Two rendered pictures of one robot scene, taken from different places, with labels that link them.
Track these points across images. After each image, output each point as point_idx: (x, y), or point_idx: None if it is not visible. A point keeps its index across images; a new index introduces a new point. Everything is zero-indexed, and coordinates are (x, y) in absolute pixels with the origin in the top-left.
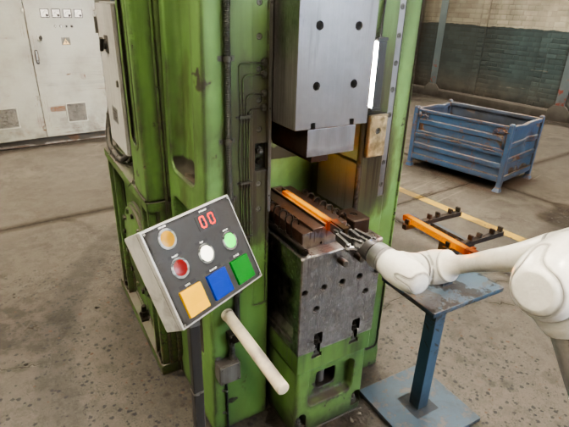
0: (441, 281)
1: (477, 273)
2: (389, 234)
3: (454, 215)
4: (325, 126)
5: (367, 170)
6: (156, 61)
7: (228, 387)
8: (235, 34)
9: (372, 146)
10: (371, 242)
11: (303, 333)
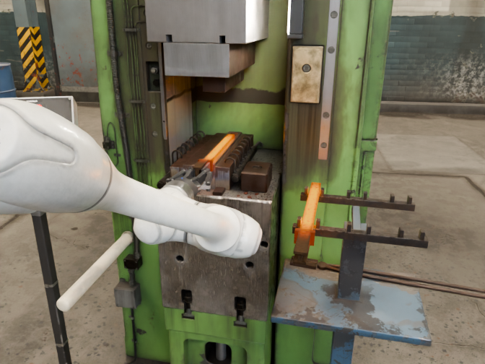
0: (200, 246)
1: (418, 307)
2: (346, 219)
3: (398, 206)
4: (185, 41)
5: (299, 120)
6: None
7: (135, 315)
8: None
9: (297, 87)
10: (177, 180)
11: (166, 281)
